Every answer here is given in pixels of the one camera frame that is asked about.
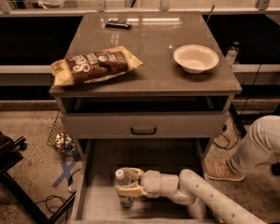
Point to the grey drawer cabinet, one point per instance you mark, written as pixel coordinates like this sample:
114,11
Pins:
159,85

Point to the small bottle behind cabinet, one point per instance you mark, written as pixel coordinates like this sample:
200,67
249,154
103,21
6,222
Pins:
232,53

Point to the clear plastic water bottle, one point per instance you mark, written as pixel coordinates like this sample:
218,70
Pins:
121,179

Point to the open middle drawer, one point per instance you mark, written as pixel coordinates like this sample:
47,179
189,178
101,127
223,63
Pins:
97,202

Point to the white paper bowl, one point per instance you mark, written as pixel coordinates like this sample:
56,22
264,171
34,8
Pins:
196,59

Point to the brown chips bag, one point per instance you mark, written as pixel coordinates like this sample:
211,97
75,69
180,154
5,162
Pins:
94,67

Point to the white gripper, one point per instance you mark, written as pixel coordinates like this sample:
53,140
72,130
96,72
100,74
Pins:
151,183

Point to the person leg light trousers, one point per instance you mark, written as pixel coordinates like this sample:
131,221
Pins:
260,142

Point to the closed top drawer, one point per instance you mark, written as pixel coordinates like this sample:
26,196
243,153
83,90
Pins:
118,126

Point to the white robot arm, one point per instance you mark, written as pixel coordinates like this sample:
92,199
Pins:
184,188

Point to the small dark snack bar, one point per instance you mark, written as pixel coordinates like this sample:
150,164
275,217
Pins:
118,24

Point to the blue tape cross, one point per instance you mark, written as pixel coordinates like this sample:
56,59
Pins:
66,173

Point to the wire mesh trash basket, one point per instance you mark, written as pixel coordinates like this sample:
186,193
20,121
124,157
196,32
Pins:
61,141

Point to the tan shoe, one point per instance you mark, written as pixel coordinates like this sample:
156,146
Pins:
221,171

